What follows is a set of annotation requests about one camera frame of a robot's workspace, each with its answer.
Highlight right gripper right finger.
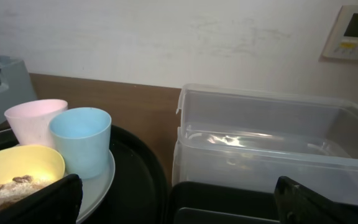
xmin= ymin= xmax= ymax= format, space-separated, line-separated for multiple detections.
xmin=274 ymin=176 xmax=358 ymax=224

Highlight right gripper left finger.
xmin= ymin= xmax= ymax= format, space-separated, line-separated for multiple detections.
xmin=0 ymin=174 xmax=83 ymax=224

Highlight wall control panel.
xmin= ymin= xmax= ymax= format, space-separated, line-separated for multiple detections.
xmin=322 ymin=5 xmax=358 ymax=60

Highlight yellow plastic bowl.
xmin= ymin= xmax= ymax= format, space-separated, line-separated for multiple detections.
xmin=0 ymin=145 xmax=65 ymax=184

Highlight pink plastic cup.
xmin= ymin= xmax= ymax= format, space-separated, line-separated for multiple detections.
xmin=4 ymin=99 xmax=68 ymax=148

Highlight black rectangular tray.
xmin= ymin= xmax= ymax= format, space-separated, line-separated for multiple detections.
xmin=165 ymin=182 xmax=284 ymax=224

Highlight grey dishwasher rack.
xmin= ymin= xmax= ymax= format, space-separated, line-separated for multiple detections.
xmin=0 ymin=55 xmax=37 ymax=124

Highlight grey plate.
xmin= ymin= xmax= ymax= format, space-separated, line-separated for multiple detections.
xmin=76 ymin=151 xmax=116 ymax=224

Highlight food scraps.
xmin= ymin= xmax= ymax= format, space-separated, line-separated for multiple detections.
xmin=0 ymin=175 xmax=53 ymax=210

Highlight blue plastic cup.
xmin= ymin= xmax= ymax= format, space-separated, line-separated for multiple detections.
xmin=49 ymin=107 xmax=112 ymax=179

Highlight round black tray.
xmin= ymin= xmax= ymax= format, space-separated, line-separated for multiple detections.
xmin=0 ymin=124 xmax=170 ymax=224

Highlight clear plastic bin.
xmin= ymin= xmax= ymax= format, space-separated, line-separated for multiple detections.
xmin=172 ymin=84 xmax=358 ymax=205

